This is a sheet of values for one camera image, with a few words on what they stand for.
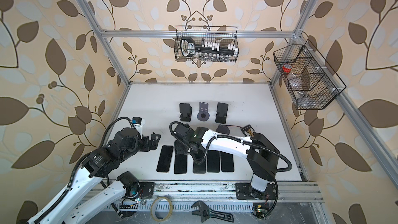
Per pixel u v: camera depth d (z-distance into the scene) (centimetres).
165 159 87
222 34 91
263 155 43
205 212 68
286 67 87
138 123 63
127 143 52
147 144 62
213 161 51
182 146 70
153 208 68
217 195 74
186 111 97
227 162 82
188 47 85
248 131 94
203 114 102
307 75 81
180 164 83
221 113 96
